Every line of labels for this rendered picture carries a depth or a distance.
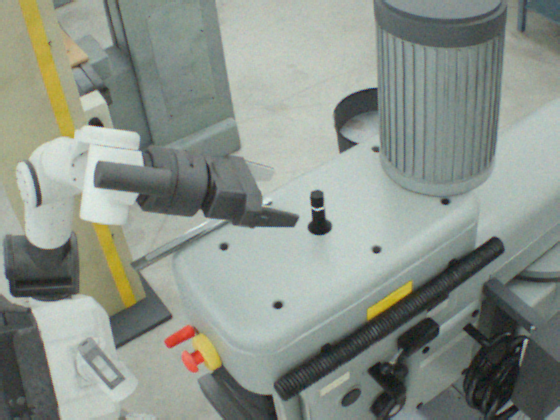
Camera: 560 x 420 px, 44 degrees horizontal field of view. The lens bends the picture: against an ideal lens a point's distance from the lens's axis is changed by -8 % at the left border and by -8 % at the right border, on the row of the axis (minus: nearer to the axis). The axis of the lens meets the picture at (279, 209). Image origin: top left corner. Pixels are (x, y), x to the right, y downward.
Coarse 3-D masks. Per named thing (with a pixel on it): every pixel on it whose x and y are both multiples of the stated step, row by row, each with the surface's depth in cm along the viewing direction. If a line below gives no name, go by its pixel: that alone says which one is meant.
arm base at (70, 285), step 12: (72, 240) 135; (12, 252) 130; (72, 252) 134; (12, 264) 130; (72, 264) 134; (12, 276) 131; (72, 276) 136; (12, 288) 132; (24, 288) 133; (36, 288) 134; (48, 288) 135; (60, 288) 136; (72, 288) 137
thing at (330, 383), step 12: (456, 288) 125; (444, 300) 125; (456, 300) 128; (432, 312) 124; (444, 312) 127; (408, 324) 121; (396, 336) 121; (372, 348) 119; (384, 348) 121; (396, 348) 124; (360, 360) 118; (372, 360) 121; (336, 372) 116; (348, 372) 118; (360, 372) 121; (324, 384) 116; (336, 384) 118; (312, 396) 117; (324, 396) 118
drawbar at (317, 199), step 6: (312, 192) 108; (318, 192) 108; (312, 198) 108; (318, 198) 107; (324, 198) 109; (312, 204) 109; (318, 204) 108; (312, 210) 110; (324, 210) 110; (312, 216) 111; (318, 216) 110; (324, 216) 110; (318, 222) 111; (324, 222) 111; (318, 228) 111; (324, 228) 112; (318, 234) 112; (324, 234) 113
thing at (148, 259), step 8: (264, 200) 117; (208, 224) 115; (216, 224) 114; (192, 232) 114; (200, 232) 113; (208, 232) 114; (176, 240) 113; (184, 240) 113; (192, 240) 113; (160, 248) 112; (168, 248) 112; (176, 248) 112; (144, 256) 111; (152, 256) 111; (160, 256) 111; (136, 264) 110; (144, 264) 110; (136, 272) 109
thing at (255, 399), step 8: (224, 368) 202; (224, 376) 207; (232, 376) 202; (232, 384) 206; (240, 392) 205; (248, 392) 199; (256, 400) 198; (264, 400) 194; (272, 400) 197; (264, 408) 197; (272, 408) 199
